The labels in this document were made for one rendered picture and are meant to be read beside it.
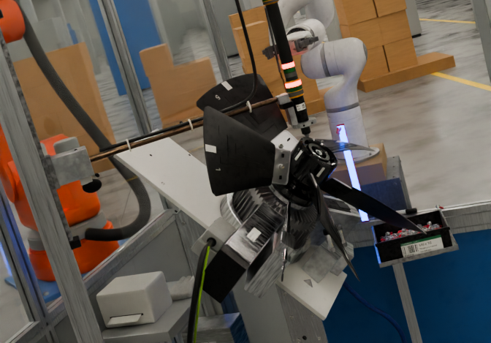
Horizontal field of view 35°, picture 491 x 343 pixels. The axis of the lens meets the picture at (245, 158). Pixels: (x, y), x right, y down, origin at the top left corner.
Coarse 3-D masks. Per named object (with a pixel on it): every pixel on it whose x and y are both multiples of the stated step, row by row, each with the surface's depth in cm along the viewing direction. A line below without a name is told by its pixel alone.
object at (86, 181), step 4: (80, 180) 201; (84, 180) 201; (88, 180) 201; (92, 180) 202; (96, 180) 202; (84, 184) 201; (88, 184) 201; (92, 184) 201; (96, 184) 202; (100, 184) 202; (84, 188) 201; (88, 188) 201; (92, 188) 201; (96, 188) 202; (88, 192) 202; (92, 192) 203
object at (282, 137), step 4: (284, 132) 214; (288, 132) 213; (276, 136) 213; (280, 136) 213; (284, 136) 213; (288, 136) 213; (292, 136) 213; (272, 140) 213; (276, 140) 213; (280, 140) 213; (284, 140) 213; (292, 140) 212; (296, 140) 212; (276, 144) 212; (284, 144) 212; (288, 144) 212; (292, 144) 212; (284, 148) 212; (288, 148) 212; (292, 148) 211
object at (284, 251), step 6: (288, 204) 204; (288, 210) 201; (288, 216) 198; (288, 222) 195; (282, 228) 194; (288, 228) 193; (282, 252) 184; (282, 258) 182; (282, 264) 180; (282, 270) 178; (282, 276) 176
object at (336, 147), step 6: (324, 144) 234; (330, 144) 233; (336, 144) 232; (342, 144) 233; (348, 144) 234; (354, 144) 237; (330, 150) 220; (336, 150) 221; (342, 150) 221; (348, 150) 223; (366, 150) 230; (372, 150) 233
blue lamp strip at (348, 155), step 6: (342, 126) 248; (342, 132) 249; (342, 138) 249; (348, 156) 250; (348, 162) 251; (348, 168) 252; (354, 168) 251; (354, 174) 251; (354, 180) 252; (354, 186) 252; (366, 216) 254
